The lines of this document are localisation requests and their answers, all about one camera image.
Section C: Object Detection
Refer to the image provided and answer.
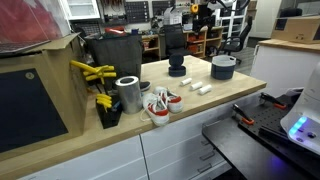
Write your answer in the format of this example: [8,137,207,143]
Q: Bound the white red sneaker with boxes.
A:
[153,86,184,114]
[139,92,170,127]

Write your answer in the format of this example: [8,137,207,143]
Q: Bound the black perforated work table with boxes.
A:
[201,87,320,180]

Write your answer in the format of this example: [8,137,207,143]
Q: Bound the dark grey fabric bin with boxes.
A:
[84,33,144,91]

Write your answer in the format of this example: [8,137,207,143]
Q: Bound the yellow bar clamp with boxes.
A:
[69,59,118,85]

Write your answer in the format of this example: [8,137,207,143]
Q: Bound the blue-grey bucket with white rim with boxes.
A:
[210,54,237,81]

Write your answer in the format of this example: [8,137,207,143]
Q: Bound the black tool holder box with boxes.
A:
[95,96,123,130]

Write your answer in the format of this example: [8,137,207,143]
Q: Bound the black parts bin rack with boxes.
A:
[124,0,150,24]

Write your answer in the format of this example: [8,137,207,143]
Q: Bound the black clamp with orange handle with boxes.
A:
[259,92,288,110]
[232,103,255,126]

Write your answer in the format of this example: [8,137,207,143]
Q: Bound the large cardboard box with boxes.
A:
[0,33,89,163]

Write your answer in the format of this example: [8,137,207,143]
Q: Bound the dark grey office chair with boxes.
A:
[216,15,254,65]

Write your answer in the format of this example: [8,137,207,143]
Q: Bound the yellow handled pliers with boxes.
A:
[95,93,113,113]

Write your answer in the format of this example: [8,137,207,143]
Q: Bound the flat grey ribbed board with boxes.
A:
[0,39,51,55]

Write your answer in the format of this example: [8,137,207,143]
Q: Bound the white drawer cabinet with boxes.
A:
[18,89,264,180]

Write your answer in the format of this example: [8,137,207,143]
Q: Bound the red translucent plastic bin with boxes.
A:
[0,0,71,46]

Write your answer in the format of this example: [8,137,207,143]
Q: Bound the black mesh back chair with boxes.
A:
[159,23,193,61]

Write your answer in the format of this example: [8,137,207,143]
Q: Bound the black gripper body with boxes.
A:
[198,4,215,20]

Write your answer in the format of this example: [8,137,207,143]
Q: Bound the red toolbox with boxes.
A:
[104,25,127,36]

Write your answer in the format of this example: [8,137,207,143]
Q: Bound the white counter with wood top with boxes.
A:
[249,38,320,99]

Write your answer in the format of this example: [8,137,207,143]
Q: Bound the small cardboard box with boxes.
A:
[271,15,320,44]

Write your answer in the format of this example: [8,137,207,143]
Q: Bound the wooden shelf unit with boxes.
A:
[141,26,223,63]

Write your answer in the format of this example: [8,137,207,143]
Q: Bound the silver metal can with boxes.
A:
[114,75,144,115]

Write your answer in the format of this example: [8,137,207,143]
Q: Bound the white wall cabinet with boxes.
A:
[61,0,101,21]

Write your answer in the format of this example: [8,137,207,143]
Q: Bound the black shoe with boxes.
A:
[139,80,152,93]

